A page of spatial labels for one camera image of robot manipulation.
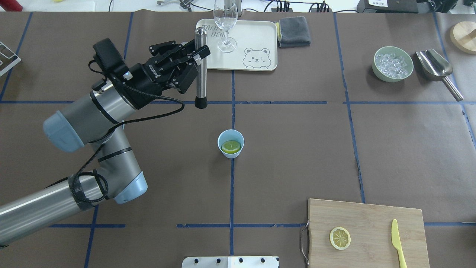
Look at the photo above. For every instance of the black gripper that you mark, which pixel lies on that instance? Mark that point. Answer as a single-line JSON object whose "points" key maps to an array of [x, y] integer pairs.
{"points": [[147, 79]]}

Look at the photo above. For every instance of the yellow lemon slice on board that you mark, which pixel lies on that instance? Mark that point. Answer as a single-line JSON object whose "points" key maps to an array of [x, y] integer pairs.
{"points": [[340, 238]]}

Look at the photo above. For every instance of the white wire cup rack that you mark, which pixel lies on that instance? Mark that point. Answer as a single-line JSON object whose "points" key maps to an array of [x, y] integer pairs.
{"points": [[8, 59]]}

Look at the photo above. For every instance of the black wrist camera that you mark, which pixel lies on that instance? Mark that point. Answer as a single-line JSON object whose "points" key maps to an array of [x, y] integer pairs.
{"points": [[110, 61]]}

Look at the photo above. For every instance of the clear wine glass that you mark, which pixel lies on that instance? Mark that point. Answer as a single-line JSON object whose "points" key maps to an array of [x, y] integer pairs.
{"points": [[225, 17]]}

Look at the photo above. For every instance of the grey folded cloth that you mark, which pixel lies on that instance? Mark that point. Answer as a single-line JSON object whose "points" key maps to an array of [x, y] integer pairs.
{"points": [[293, 32]]}

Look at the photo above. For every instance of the green bowl of ice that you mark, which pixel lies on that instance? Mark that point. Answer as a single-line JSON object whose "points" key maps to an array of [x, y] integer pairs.
{"points": [[392, 64]]}

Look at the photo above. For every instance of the wooden mug tree stand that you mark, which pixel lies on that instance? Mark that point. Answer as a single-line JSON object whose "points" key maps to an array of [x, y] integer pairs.
{"points": [[463, 36]]}

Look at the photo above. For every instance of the cream bear tray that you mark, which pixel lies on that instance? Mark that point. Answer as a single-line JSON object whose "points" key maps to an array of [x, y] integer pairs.
{"points": [[256, 46]]}

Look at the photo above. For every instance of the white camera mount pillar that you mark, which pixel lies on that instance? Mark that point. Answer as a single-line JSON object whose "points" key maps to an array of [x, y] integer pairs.
{"points": [[231, 262]]}

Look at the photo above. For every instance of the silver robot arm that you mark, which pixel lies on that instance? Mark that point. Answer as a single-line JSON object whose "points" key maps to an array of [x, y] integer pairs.
{"points": [[123, 96]]}

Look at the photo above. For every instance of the bamboo cutting board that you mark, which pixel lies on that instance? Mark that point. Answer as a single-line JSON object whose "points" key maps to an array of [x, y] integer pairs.
{"points": [[370, 230]]}

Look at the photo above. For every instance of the light blue cup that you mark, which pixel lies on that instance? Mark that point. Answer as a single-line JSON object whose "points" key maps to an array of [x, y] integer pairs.
{"points": [[230, 135]]}

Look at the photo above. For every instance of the red water bottle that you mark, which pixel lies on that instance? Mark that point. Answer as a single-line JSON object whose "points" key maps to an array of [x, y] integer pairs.
{"points": [[11, 5]]}

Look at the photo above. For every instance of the black power strip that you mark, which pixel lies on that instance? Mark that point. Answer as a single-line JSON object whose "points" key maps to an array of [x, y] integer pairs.
{"points": [[299, 6]]}

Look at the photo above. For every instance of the yellow plastic knife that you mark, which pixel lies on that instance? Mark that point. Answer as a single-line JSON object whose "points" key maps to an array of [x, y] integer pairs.
{"points": [[396, 242]]}

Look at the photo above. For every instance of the steel muddler stick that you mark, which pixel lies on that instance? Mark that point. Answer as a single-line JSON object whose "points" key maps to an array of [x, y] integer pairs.
{"points": [[201, 92]]}

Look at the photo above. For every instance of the metal ice scoop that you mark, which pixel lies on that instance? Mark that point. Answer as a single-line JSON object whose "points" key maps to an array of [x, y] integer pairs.
{"points": [[437, 68]]}

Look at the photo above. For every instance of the yellow lemon slice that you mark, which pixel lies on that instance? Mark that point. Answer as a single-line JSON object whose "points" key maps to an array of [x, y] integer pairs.
{"points": [[340, 238], [231, 147]]}

